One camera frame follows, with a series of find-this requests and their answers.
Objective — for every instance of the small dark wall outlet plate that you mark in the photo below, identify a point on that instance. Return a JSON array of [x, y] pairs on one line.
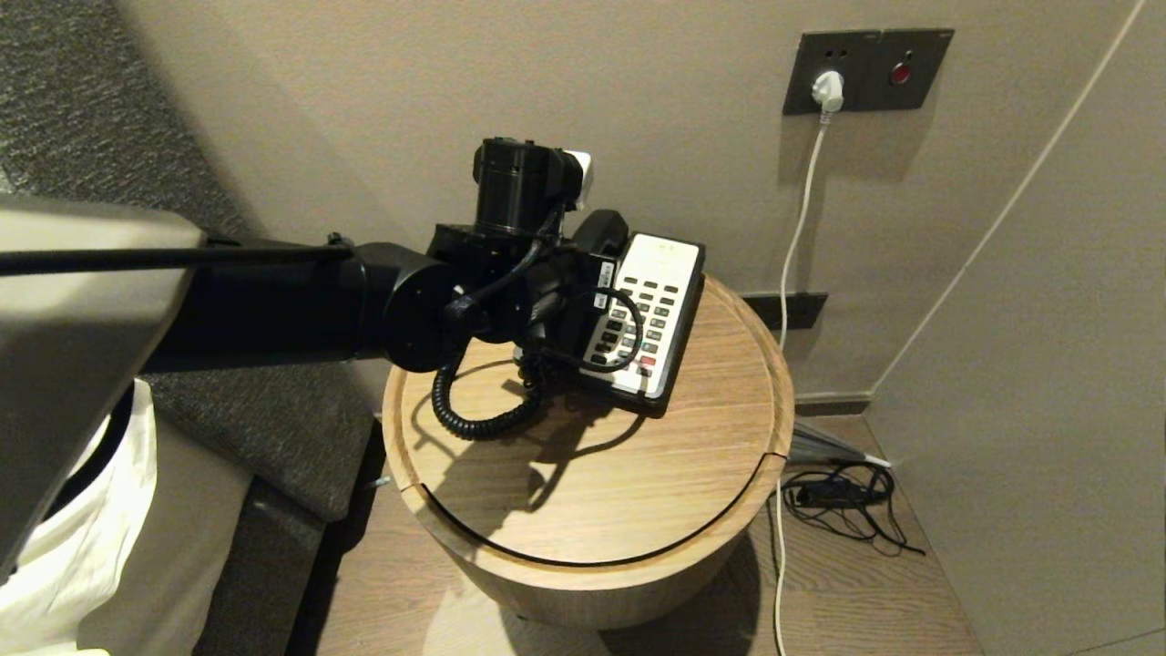
[[802, 310]]

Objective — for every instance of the black telephone handset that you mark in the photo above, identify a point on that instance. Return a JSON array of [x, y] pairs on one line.
[[606, 232]]

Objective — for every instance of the white power plug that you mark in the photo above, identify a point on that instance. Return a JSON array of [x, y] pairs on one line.
[[827, 91]]

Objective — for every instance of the grey fabric headboard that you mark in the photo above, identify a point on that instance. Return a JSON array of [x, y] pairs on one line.
[[91, 91]]

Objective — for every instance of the dark grey bed frame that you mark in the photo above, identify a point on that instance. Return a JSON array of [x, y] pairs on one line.
[[264, 583]]

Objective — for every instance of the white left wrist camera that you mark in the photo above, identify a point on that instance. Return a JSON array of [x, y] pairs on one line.
[[580, 178]]

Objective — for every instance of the beige mattress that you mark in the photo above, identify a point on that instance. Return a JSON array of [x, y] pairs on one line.
[[182, 565]]

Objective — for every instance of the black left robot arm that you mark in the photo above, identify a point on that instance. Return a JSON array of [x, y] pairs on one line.
[[273, 301]]

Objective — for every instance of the grey wall socket panel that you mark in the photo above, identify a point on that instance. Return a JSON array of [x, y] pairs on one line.
[[874, 55]]

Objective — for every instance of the white bed linen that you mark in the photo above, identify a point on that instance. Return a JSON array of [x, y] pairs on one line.
[[82, 547]]

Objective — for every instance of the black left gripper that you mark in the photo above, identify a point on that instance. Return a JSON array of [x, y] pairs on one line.
[[574, 301]]

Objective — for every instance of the round wooden side table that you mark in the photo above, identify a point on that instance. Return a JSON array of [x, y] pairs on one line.
[[619, 492]]

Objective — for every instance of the small metal bed fitting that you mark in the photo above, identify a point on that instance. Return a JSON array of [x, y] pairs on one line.
[[380, 481]]

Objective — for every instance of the black and white telephone base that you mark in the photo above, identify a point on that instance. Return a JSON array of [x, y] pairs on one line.
[[665, 310]]

